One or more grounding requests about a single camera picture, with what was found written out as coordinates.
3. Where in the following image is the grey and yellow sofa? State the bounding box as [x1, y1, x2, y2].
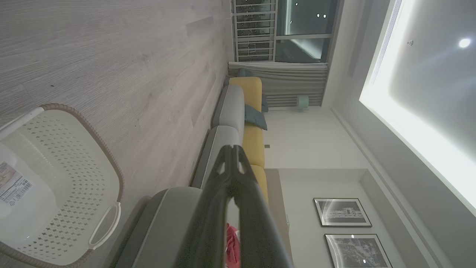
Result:
[112, 76, 270, 268]

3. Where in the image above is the red and white garment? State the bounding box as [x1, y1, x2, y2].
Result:
[226, 223, 241, 267]

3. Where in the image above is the large framed monochrome picture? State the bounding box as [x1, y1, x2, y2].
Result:
[325, 234, 393, 268]

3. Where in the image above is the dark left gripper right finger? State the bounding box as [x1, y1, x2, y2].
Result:
[232, 145, 295, 268]

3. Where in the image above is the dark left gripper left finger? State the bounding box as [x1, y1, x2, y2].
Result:
[174, 145, 234, 268]

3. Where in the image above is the large teal throw pillow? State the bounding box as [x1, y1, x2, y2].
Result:
[244, 104, 268, 131]

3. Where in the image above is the cream perforated plastic laundry basket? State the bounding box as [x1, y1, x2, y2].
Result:
[0, 103, 125, 268]

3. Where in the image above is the grey pleated curtain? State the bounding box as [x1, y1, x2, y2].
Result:
[228, 61, 329, 108]

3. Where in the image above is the large glass window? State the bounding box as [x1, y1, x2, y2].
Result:
[275, 0, 342, 64]

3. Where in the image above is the small framed monochrome picture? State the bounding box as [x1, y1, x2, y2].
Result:
[313, 198, 372, 227]

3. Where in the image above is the white balcony railing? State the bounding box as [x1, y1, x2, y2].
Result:
[231, 0, 279, 62]

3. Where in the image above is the white printed basket label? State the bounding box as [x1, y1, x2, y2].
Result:
[0, 161, 33, 207]

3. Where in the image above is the linear ceiling air vent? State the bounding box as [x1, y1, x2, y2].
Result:
[368, 0, 404, 87]

